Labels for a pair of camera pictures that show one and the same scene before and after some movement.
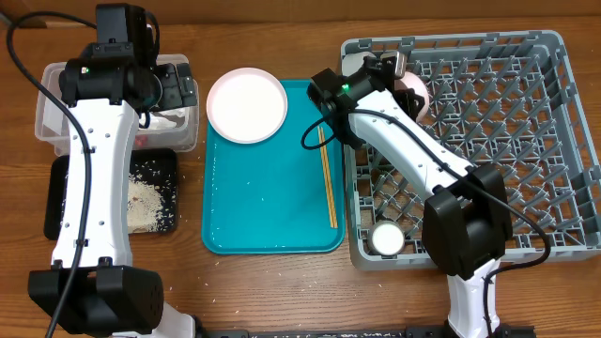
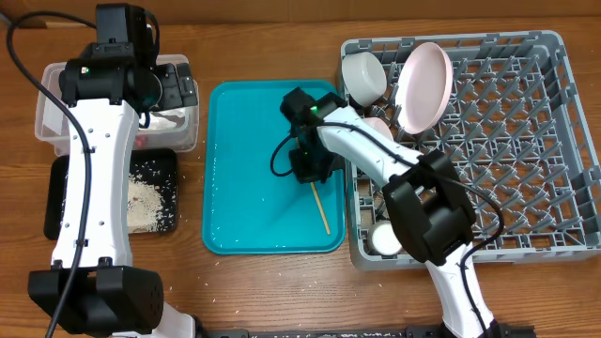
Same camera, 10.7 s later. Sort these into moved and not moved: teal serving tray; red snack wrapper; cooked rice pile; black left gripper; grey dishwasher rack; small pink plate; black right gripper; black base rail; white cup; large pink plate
Moved: small pink plate; black right gripper; large pink plate
Not moved: red snack wrapper; black base rail; grey dishwasher rack; black left gripper; white cup; teal serving tray; cooked rice pile
